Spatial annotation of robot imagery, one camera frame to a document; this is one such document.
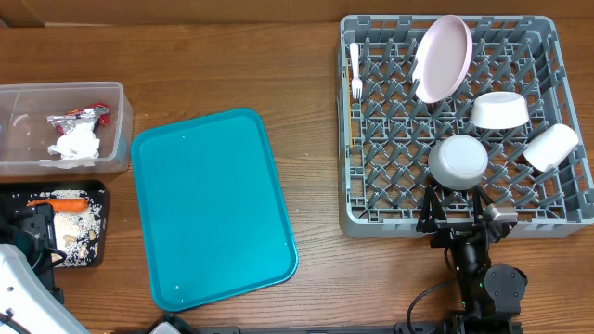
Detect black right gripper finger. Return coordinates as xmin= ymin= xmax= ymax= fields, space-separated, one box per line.
xmin=472 ymin=185 xmax=495 ymax=221
xmin=416 ymin=186 xmax=446 ymax=233

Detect grey bowl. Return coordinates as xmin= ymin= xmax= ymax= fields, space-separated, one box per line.
xmin=428 ymin=135 xmax=488 ymax=190

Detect orange carrot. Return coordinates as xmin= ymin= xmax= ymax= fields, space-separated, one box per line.
xmin=27 ymin=199 xmax=88 ymax=212

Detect rice and peanut scraps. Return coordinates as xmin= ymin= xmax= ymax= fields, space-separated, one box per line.
xmin=40 ymin=190 xmax=103 ymax=267

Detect translucent plastic cup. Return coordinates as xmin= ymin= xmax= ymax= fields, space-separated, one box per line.
xmin=523 ymin=123 xmax=579 ymax=172

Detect white bowl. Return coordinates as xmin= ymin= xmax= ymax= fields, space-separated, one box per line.
xmin=470 ymin=91 xmax=529 ymax=130

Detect grey plastic dishwasher rack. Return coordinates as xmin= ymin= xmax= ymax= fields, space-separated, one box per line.
xmin=337 ymin=15 xmax=593 ymax=238

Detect white napkin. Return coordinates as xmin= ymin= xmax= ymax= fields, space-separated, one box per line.
xmin=47 ymin=122 xmax=100 ymax=160

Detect foil wrapper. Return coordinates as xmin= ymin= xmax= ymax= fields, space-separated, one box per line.
xmin=46 ymin=109 xmax=97 ymax=135

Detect red sauce packet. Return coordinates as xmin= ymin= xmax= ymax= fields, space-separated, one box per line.
xmin=67 ymin=103 xmax=110 ymax=128

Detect white plastic fork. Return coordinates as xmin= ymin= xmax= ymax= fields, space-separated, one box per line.
xmin=349 ymin=43 xmax=363 ymax=99

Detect wooden chopstick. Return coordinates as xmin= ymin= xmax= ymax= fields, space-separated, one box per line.
xmin=345 ymin=65 xmax=353 ymax=150

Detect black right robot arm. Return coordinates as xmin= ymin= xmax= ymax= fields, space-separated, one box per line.
xmin=429 ymin=186 xmax=528 ymax=334

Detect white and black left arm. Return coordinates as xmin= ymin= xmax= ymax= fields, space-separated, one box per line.
xmin=1 ymin=194 xmax=411 ymax=333

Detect black waste tray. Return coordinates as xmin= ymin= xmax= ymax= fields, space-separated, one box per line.
xmin=1 ymin=180 xmax=110 ymax=268

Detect clear plastic bin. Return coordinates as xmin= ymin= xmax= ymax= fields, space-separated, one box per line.
xmin=1 ymin=82 xmax=134 ymax=176

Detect teal plastic tray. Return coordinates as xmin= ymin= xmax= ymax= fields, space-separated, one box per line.
xmin=131 ymin=109 xmax=298 ymax=312

